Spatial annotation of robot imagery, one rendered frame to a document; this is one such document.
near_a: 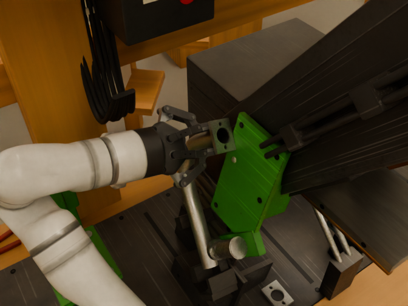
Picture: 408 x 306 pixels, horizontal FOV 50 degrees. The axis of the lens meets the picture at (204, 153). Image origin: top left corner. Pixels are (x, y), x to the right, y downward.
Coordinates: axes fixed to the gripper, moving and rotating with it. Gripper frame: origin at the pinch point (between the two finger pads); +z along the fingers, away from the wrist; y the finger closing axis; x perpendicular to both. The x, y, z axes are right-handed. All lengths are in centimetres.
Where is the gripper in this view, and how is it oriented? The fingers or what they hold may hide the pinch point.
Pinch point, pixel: (210, 138)
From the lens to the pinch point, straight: 73.4
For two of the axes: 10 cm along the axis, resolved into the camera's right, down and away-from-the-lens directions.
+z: 8.0, -1.9, 5.6
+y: -2.2, -9.7, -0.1
